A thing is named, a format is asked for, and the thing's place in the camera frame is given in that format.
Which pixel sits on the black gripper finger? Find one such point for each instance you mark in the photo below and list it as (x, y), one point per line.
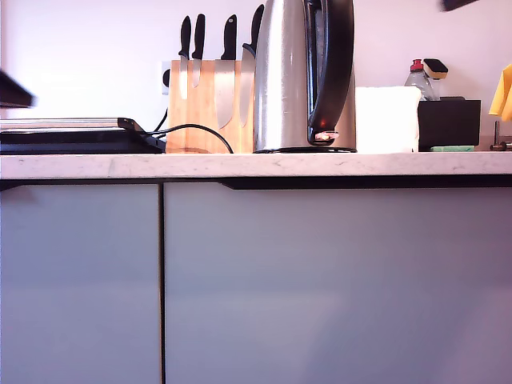
(456, 4)
(14, 94)

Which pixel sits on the stainless steel electric kettle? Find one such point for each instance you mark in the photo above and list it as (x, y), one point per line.
(280, 80)

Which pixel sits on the black kettle base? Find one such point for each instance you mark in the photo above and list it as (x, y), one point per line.
(296, 150)

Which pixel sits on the black and tan sponge brush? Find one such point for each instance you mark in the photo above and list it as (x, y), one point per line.
(436, 66)

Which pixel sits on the black tabletop grill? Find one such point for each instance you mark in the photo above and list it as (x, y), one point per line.
(72, 141)

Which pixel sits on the clear bottle with red cap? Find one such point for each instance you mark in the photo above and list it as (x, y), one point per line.
(418, 80)

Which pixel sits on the yellow cloth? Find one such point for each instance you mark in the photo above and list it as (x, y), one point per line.
(502, 96)

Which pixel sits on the black box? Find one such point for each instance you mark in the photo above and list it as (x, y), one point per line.
(449, 124)

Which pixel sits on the white paper towel roll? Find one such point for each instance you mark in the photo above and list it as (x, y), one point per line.
(384, 118)

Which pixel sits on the metal tap fixture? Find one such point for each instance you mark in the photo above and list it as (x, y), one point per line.
(497, 136)

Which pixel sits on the green sponge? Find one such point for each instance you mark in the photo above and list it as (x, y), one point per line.
(453, 149)

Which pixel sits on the black power plug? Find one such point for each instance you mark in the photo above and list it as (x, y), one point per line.
(166, 77)

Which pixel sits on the wooden knife block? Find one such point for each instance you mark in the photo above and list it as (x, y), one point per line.
(204, 118)

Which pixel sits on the narrow grey cabinet door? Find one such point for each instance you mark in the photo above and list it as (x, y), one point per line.
(80, 280)

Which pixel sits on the wide grey cabinet door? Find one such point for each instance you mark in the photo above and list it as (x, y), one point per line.
(336, 288)

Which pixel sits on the white wall socket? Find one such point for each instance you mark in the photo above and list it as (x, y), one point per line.
(164, 90)

